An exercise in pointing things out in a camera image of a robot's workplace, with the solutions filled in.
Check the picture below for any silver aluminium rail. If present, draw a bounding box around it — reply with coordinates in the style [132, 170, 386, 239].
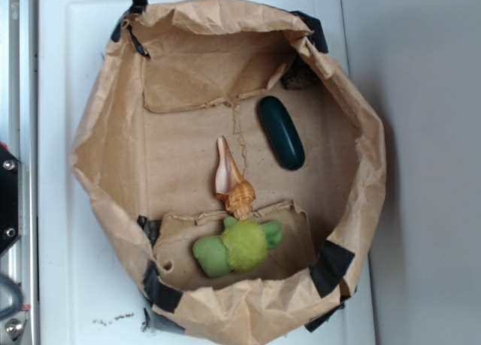
[1, 0, 40, 344]

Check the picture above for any dark green oval case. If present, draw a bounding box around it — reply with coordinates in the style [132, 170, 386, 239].
[258, 96, 305, 171]

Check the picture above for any green plush animal toy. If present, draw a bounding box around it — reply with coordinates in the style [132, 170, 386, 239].
[192, 216, 283, 278]

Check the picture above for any orange spiral seashell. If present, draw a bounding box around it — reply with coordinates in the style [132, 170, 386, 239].
[214, 136, 256, 220]

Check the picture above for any white plastic tray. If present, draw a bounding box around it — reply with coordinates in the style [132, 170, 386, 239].
[36, 0, 380, 345]

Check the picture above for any brown paper bag bin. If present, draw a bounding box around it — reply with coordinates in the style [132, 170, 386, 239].
[70, 0, 386, 344]

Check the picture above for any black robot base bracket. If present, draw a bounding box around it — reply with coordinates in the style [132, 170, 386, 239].
[0, 143, 20, 256]

